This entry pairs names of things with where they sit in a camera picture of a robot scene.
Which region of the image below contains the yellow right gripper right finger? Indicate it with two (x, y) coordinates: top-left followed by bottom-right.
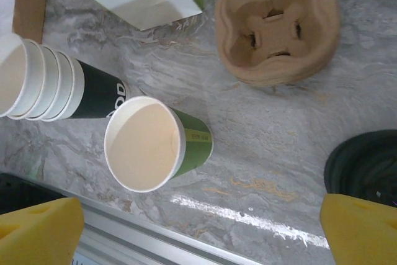
(319, 192), (397, 265)

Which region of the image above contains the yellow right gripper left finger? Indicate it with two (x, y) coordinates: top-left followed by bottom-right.
(0, 196), (85, 265)

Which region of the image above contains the black plastic cup lid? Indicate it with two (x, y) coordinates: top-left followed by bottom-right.
(324, 130), (397, 197)
(328, 134), (397, 207)

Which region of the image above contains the green paper cup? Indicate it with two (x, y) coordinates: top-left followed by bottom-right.
(104, 96), (214, 193)

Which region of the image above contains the white paper napkin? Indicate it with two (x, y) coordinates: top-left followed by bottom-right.
(0, 0), (20, 35)

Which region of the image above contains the aluminium mounting rail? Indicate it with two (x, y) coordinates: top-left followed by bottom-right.
(69, 196), (331, 265)

